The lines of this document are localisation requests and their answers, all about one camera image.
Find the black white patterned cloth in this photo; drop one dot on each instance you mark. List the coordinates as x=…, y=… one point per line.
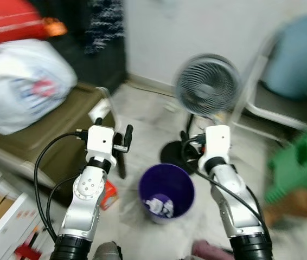
x=104, y=24

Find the grey left robot leg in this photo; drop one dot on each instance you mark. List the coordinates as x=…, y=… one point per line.
x=107, y=252

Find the white paper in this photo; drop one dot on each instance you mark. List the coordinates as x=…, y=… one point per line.
x=159, y=207

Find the small orange item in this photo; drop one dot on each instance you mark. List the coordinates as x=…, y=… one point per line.
x=55, y=27

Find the green plastic stool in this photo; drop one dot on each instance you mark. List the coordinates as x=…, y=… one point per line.
x=294, y=173

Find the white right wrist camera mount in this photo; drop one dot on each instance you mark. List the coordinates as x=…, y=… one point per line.
x=217, y=142

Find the red case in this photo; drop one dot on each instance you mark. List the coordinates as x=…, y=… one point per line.
x=7, y=19

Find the white cardboard box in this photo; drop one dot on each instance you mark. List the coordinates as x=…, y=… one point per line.
x=1, y=222

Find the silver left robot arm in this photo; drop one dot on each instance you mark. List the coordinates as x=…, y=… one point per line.
x=85, y=206

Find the grey metal chair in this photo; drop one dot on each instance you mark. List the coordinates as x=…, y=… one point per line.
x=267, y=108

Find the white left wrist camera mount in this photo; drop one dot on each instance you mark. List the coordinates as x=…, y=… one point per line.
x=100, y=143

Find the person's bare leg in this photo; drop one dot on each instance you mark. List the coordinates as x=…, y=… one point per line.
x=300, y=205

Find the olive brown bench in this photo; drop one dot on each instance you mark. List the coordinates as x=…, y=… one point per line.
x=45, y=151

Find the white plastic bag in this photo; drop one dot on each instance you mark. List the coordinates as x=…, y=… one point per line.
x=23, y=81

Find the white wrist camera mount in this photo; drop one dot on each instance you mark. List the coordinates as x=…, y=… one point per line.
x=217, y=142
x=100, y=143

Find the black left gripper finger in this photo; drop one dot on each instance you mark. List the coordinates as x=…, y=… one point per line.
x=127, y=135

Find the grey standing fan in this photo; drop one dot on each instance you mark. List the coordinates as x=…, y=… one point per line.
x=208, y=84

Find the small red box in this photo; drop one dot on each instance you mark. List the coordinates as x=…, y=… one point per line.
x=109, y=195

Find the purple waste bin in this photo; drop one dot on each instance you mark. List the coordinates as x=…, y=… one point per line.
x=167, y=181

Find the blue cushion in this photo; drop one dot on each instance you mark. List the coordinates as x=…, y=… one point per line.
x=297, y=54

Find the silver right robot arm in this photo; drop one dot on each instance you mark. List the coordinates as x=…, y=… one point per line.
x=235, y=200

